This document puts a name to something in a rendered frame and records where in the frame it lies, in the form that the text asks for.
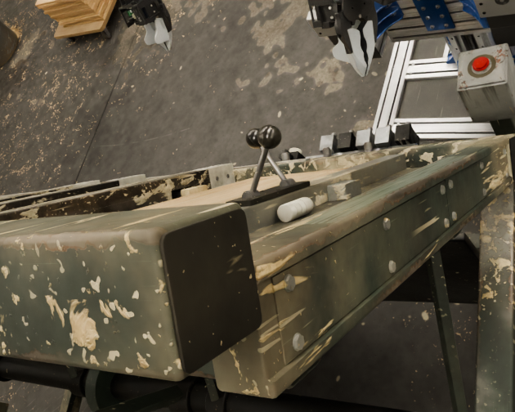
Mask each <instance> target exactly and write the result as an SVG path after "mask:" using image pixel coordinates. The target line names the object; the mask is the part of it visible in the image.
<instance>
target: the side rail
mask: <svg viewBox="0 0 515 412"><path fill-rule="evenodd" d="M507 144H508V138H506V137H505V138H499V139H491V140H484V141H480V142H478V143H476V144H474V145H472V146H469V147H467V148H465V149H462V150H460V151H458V152H455V153H453V154H450V155H448V156H446V157H445V158H442V159H439V160H437V161H435V162H433V163H430V164H428V165H426V166H424V167H421V168H419V169H416V170H414V171H413V172H409V173H407V174H405V175H404V176H401V177H398V178H396V179H394V180H392V181H389V182H387V183H385V184H382V185H381V186H378V187H375V188H373V189H372V190H368V191H366V192H365V193H362V194H360V195H358V196H355V197H353V198H351V199H348V200H346V201H344V202H342V203H340V204H337V205H334V206H333V207H331V208H327V209H326V210H324V211H321V212H319V213H316V214H314V215H312V216H310V217H307V218H305V219H303V220H301V221H299V222H295V223H294V224H292V225H290V226H286V227H285V228H282V229H280V230H278V231H275V232H273V233H271V234H269V235H266V236H264V237H262V238H260V239H258V240H254V241H253V242H251V243H250V244H251V250H252V255H253V265H254V270H255V276H256V281H257V290H258V296H259V301H260V306H261V311H262V324H261V326H260V327H259V328H258V329H257V330H255V331H254V332H252V333H251V334H250V335H248V336H247V337H245V338H243V339H242V340H240V341H239V342H237V343H236V344H235V345H234V346H232V347H230V348H229V349H227V350H226V351H224V352H223V353H222V354H220V355H219V356H217V357H216V358H214V359H213V368H214V373H215V379H216V384H217V388H218V389H219V390H220V391H223V392H233V393H239V394H244V395H250V396H260V397H265V398H271V399H274V398H277V397H278V395H280V394H281V393H282V392H283V391H284V390H285V389H286V388H287V387H289V386H290V385H291V384H292V383H293V382H294V381H295V380H296V379H297V378H299V377H300V376H301V375H302V374H303V373H304V372H305V371H306V370H307V369H309V368H310V367H311V366H312V365H313V364H314V363H315V362H316V361H318V360H319V359H320V358H321V357H322V356H323V355H324V354H325V353H326V352H327V351H328V350H329V349H330V348H331V347H332V346H333V345H334V344H336V343H337V342H338V341H339V340H340V339H341V338H342V337H343V336H345V335H346V334H347V333H348V332H349V331H350V330H351V329H352V328H354V327H355V326H356V325H357V324H358V323H359V322H360V321H361V320H363V319H364V318H365V317H366V316H367V315H368V314H369V313H370V312H371V311H372V310H373V309H375V308H376V306H377V305H378V304H379V303H381V302H382V301H383V300H384V299H385V298H386V297H387V296H388V295H389V294H391V293H392V292H393V291H394V290H395V289H396V288H397V287H398V286H399V285H401V284H402V283H403V282H404V281H405V280H406V279H407V278H408V277H410V276H411V275H412V274H413V273H414V272H415V271H416V270H417V269H419V268H420V267H421V266H422V265H423V264H424V263H425V262H426V261H427V260H428V259H429V258H430V257H431V256H432V255H433V254H434V253H435V252H437V251H438V250H439V249H440V248H441V247H442V246H443V245H444V244H446V243H447V242H448V241H449V240H450V239H451V238H452V237H453V236H454V235H456V234H457V233H458V232H459V231H460V230H461V229H462V228H463V227H464V226H466V225H467V224H468V223H469V222H470V221H471V220H472V219H473V218H474V217H475V216H476V215H477V214H478V213H479V212H480V211H481V210H483V209H484V208H485V207H486V206H487V205H488V204H489V203H490V202H492V201H493V200H494V199H495V198H496V197H497V196H498V195H499V194H500V193H502V192H503V191H504V190H505V189H506V188H507V187H508V186H509V185H511V184H512V183H513V179H512V177H510V176H509V173H508V158H507V150H506V145H507Z"/></svg>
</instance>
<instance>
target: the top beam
mask: <svg viewBox="0 0 515 412"><path fill-rule="evenodd" d="M261 324H262V311H261V306H260V301H259V296H258V286H257V281H256V276H255V270H254V265H253V255H252V250H251V244H250V239H249V230H248V224H247V219H246V215H245V212H244V210H243V209H242V208H241V207H240V205H239V204H237V203H224V204H204V205H194V206H183V207H173V208H153V209H143V210H132V211H122V212H112V213H92V214H82V215H72V216H61V217H41V218H31V219H20V220H10V221H0V356H7V357H12V358H18V359H24V360H30V361H41V362H46V363H52V364H58V365H68V366H73V367H79V368H85V369H96V370H102V371H107V372H113V373H119V374H130V375H135V376H141V377H147V378H157V379H163V380H168V381H174V382H178V381H182V380H183V379H184V378H186V377H187V376H189V375H190V374H192V373H194V372H195V371H196V370H197V369H199V368H201V367H202V366H204V365H206V364H207V363H209V362H210V361H211V360H213V359H214V358H216V357H217V356H219V355H220V354H222V353H223V352H224V351H226V350H227V349H229V348H230V347H232V346H234V345H235V344H236V343H237V342H239V341H240V340H242V339H243V338H245V337H247V336H248V335H250V334H251V333H252V332H254V331H255V330H257V329H258V328H259V327H260V326H261Z"/></svg>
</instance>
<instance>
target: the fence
mask: <svg viewBox="0 0 515 412"><path fill-rule="evenodd" d="M405 169H407V167H406V161H405V154H393V155H387V156H384V157H382V158H379V159H374V160H371V161H369V162H366V163H362V164H359V165H356V166H354V167H351V168H347V169H344V170H342V171H339V172H335V173H332V174H329V175H326V176H323V177H319V178H316V179H314V180H311V181H310V186H308V187H305V188H302V189H300V190H296V191H294V192H291V193H288V194H286V195H282V196H279V197H276V198H274V199H269V200H268V201H265V202H262V203H260V204H255V205H253V206H247V207H241V208H242V209H243V210H244V212H245V215H246V219H247V224H248V230H249V234H251V233H253V232H254V231H258V230H261V229H262V228H265V227H267V226H270V225H272V224H275V223H277V222H280V219H279V218H278V215H277V210H278V208H279V206H281V205H282V204H287V203H288V202H291V201H294V200H296V199H300V198H302V197H307V198H309V199H311V200H312V202H313V208H314V207H315V206H318V205H320V204H323V203H325V202H328V201H329V198H328V191H327V186H329V185H332V184H334V183H336V182H339V181H347V180H356V179H360V188H361V187H363V186H367V185H369V184H371V183H373V182H375V181H378V180H381V179H383V178H385V177H388V176H391V175H392V174H394V173H397V172H400V171H402V170H405Z"/></svg>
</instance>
